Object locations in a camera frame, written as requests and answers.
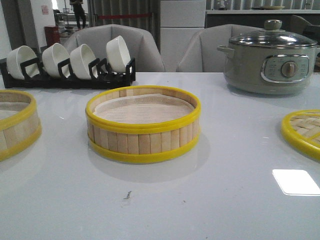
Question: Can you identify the glass pot lid with knob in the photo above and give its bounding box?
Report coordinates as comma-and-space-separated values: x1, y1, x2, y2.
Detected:
229, 19, 318, 48

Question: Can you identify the white steamer liner cloth centre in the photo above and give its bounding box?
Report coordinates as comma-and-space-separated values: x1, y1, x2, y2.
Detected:
93, 93, 195, 124

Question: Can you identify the white bowl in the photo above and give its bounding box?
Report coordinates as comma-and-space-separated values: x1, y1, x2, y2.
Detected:
70, 44, 97, 80
106, 35, 131, 73
6, 45, 37, 80
42, 43, 70, 79

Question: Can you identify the red cylinder bin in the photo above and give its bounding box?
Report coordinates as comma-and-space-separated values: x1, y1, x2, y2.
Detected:
44, 25, 60, 47

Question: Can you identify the black bowl rack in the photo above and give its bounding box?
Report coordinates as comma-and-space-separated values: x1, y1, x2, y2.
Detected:
0, 57, 136, 90

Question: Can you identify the grey chair left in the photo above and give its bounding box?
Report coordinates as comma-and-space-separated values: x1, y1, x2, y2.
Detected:
63, 24, 166, 72

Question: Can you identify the grey chair right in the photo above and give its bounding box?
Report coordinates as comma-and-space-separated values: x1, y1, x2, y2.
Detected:
176, 24, 259, 73

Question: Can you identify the white cabinet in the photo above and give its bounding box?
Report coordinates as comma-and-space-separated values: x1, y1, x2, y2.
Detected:
160, 0, 206, 72

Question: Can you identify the white bowl far left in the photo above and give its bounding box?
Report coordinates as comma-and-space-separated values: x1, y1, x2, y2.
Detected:
6, 45, 37, 80

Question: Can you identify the person in background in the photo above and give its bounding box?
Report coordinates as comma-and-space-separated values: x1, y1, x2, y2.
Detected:
69, 0, 86, 30

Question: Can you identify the grey electric cooking pot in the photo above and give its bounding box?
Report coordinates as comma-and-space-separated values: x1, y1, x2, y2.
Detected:
217, 43, 320, 95

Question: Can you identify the grey chair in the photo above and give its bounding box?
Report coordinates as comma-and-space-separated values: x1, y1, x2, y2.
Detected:
176, 24, 259, 73
63, 24, 166, 72

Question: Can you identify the white bowl right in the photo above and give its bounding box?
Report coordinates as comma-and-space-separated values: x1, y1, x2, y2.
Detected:
106, 35, 131, 73

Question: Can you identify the bamboo steamer basket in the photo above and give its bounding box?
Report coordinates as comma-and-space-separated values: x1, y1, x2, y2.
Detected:
0, 90, 42, 161
85, 85, 201, 164

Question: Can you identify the bamboo steamer lid yellow rim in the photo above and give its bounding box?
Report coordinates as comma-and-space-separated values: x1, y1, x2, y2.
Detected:
281, 109, 320, 160

